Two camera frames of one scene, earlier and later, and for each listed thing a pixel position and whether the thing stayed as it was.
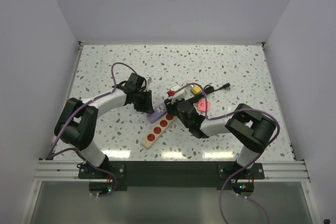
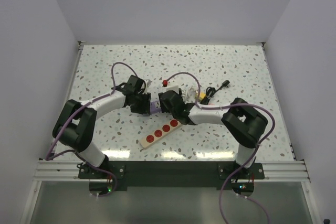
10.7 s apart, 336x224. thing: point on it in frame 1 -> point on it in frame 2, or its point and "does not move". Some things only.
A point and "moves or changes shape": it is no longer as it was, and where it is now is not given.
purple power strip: (158, 112) moves or changes shape
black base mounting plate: (171, 176) does not move
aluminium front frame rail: (289, 170) does not move
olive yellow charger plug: (196, 89) moves or changes shape
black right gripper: (171, 106) -> (165, 109)
